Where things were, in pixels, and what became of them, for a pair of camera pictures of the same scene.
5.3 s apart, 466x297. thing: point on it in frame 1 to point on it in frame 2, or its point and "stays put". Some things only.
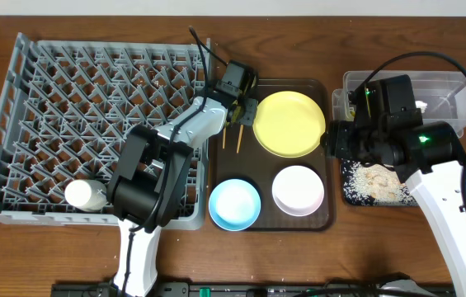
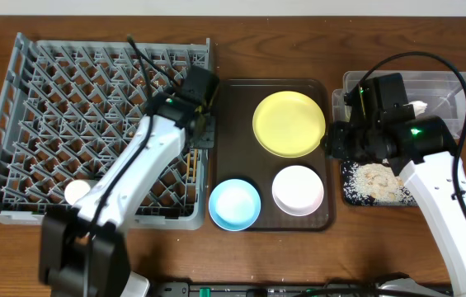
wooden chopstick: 239,140 to 195,164
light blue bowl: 234,205 stays put
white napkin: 421,105 stays put
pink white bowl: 298,190 stays put
